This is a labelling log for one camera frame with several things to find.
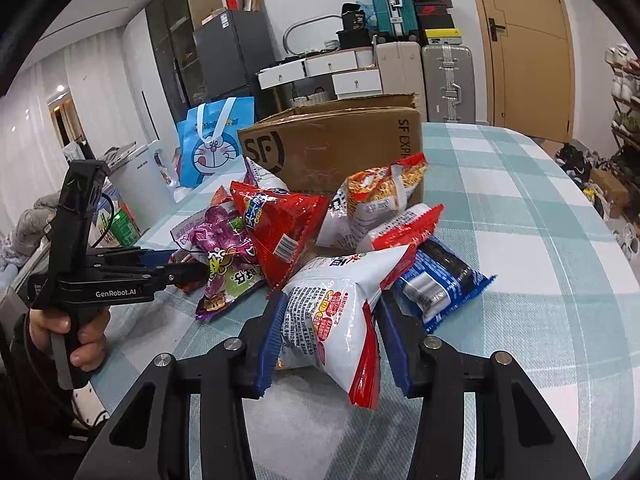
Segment wooden shoe rack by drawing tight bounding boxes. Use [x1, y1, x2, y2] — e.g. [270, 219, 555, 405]
[604, 44, 640, 224]

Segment person's left hand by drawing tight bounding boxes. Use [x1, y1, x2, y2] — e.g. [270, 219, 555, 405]
[28, 308, 111, 372]

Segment white drawer desk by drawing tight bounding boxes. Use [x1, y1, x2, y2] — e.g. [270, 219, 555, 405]
[257, 47, 383, 106]

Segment stacked shoe boxes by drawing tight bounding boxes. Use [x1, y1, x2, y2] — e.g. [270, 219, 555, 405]
[412, 0, 462, 46]

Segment black refrigerator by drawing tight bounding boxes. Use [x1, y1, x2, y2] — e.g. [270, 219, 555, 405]
[193, 10, 276, 101]

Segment small white red snack pack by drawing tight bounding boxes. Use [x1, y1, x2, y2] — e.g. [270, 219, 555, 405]
[356, 203, 445, 252]

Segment beige suitcase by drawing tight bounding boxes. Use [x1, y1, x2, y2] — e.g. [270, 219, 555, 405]
[375, 41, 428, 122]

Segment purple candy bag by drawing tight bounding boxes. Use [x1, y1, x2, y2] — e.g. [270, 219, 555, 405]
[169, 156, 289, 323]

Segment small cardboard box on floor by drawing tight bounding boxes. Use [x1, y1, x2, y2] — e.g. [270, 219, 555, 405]
[590, 169, 629, 219]

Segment silver grey suitcase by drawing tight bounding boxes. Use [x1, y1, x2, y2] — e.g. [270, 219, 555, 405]
[422, 44, 476, 124]

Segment dark glass cabinet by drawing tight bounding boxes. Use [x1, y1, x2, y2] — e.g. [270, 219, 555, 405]
[145, 0, 222, 122]

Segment red chip bag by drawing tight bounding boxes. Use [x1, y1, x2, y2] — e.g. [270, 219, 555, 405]
[230, 181, 330, 290]

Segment plaid teal tablecloth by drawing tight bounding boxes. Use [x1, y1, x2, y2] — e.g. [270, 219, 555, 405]
[89, 121, 640, 480]

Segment blue Doraemon tote bag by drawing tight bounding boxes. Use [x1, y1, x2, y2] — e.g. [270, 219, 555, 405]
[177, 96, 255, 188]

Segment brown SF cardboard box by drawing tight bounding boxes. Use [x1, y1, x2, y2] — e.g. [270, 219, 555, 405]
[238, 94, 422, 196]

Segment orange noodle snack bag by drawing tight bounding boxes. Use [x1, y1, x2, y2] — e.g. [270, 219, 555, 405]
[316, 152, 427, 249]

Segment teal suitcase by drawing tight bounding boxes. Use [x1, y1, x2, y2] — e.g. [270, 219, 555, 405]
[372, 0, 420, 39]

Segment wooden door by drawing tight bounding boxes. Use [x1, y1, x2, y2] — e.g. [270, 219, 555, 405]
[476, 0, 575, 143]

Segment white red snack bag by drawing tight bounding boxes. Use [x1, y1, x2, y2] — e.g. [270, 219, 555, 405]
[277, 244, 416, 410]

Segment blue cookie snack pack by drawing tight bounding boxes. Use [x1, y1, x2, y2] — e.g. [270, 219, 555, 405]
[393, 236, 496, 333]

